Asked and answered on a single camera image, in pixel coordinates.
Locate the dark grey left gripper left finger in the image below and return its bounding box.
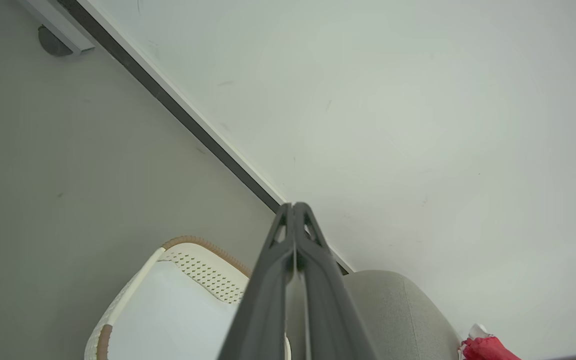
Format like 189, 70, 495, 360
217, 203, 296, 360

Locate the light grey fabric sofa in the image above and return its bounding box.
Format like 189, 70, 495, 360
286, 270, 461, 360

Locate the white perforated laundry basket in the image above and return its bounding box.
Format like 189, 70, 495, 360
84, 236, 292, 360

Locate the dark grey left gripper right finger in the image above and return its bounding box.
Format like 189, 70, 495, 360
294, 202, 379, 360

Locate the red and white clothing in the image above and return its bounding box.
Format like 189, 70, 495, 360
458, 323, 522, 360

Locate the white and grey baseboard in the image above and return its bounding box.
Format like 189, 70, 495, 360
18, 0, 355, 276

